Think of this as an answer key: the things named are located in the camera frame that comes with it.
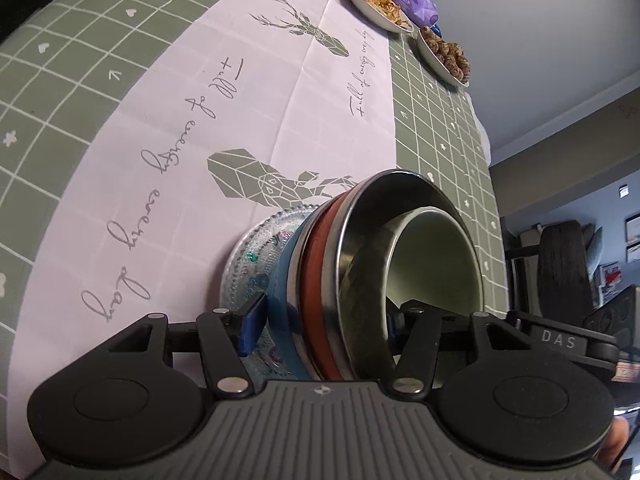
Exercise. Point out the person's right hand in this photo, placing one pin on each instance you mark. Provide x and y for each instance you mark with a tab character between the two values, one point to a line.
615	447

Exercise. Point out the purple bag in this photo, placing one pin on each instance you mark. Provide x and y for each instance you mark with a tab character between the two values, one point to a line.
415	5

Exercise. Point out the white deer table runner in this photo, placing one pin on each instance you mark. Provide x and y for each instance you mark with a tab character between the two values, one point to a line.
175	135

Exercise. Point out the blue steel bowl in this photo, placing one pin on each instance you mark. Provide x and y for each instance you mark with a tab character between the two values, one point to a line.
285	290

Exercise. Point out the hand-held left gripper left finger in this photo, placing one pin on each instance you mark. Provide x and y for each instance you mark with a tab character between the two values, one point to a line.
252	329

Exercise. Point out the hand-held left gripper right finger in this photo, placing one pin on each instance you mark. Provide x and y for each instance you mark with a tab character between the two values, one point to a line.
420	340

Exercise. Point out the white plastic bag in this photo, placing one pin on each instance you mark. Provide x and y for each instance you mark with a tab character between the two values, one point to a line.
484	135

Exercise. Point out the clear glass flowered plate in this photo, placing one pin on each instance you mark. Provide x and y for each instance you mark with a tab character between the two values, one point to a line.
250	260

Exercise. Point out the white bowl of brown snacks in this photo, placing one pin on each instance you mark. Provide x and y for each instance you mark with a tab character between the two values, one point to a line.
445	55

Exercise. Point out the white bowl of fries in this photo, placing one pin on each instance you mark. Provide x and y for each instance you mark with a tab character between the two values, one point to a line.
377	2

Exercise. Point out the orange steel bowl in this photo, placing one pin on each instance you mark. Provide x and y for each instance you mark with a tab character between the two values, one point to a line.
320	280

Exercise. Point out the blue packet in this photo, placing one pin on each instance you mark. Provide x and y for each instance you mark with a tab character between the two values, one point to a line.
436	31

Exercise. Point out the green ceramic bowl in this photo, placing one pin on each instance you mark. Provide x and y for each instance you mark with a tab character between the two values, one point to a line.
430	260

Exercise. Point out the light switch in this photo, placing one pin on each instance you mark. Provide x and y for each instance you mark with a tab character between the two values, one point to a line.
623	191

